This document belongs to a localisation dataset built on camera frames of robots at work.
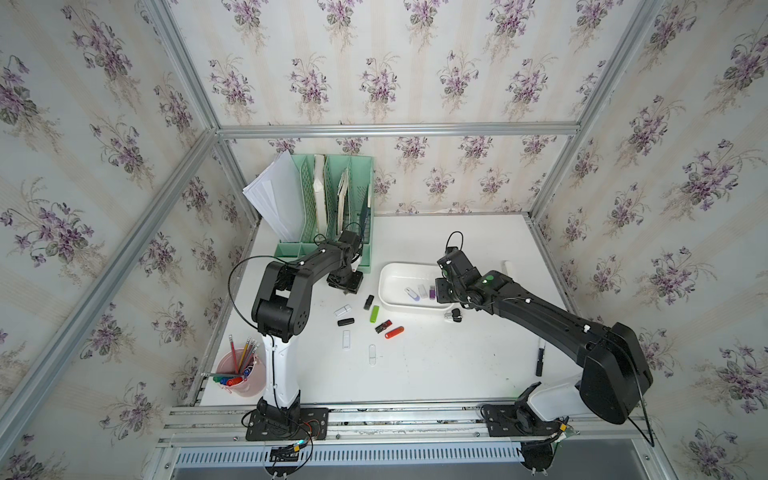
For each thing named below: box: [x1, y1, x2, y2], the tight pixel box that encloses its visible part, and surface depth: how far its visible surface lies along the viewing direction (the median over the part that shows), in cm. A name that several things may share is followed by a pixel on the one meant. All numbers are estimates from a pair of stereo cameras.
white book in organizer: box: [313, 154, 327, 236], surface depth 100 cm
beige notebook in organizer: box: [337, 168, 349, 234], surface depth 103 cm
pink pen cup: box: [216, 348, 267, 397], surface depth 75 cm
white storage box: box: [378, 262, 454, 311], surface depth 100 cm
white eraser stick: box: [501, 260, 513, 277], surface depth 103 cm
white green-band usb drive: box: [368, 344, 377, 366], surface depth 87 cm
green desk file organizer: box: [274, 154, 374, 273], surface depth 106 cm
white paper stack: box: [242, 150, 304, 242], surface depth 99 cm
